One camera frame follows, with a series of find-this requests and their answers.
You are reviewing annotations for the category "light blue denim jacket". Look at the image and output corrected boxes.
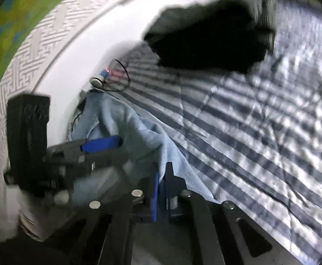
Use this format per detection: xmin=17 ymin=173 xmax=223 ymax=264
xmin=69 ymin=92 xmax=214 ymax=206

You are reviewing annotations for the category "small white blue device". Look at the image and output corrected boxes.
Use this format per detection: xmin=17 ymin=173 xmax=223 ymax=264
xmin=89 ymin=69 xmax=110 ymax=89

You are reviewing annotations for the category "blue white striped bedsheet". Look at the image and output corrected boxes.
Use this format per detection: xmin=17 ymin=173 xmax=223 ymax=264
xmin=121 ymin=0 xmax=322 ymax=264

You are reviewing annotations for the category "dark folded garment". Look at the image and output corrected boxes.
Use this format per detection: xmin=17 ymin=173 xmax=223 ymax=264
xmin=143 ymin=0 xmax=277 ymax=74

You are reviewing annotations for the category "black thin cable on bed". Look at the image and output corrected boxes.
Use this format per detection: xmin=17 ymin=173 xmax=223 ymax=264
xmin=102 ymin=58 xmax=131 ymax=92

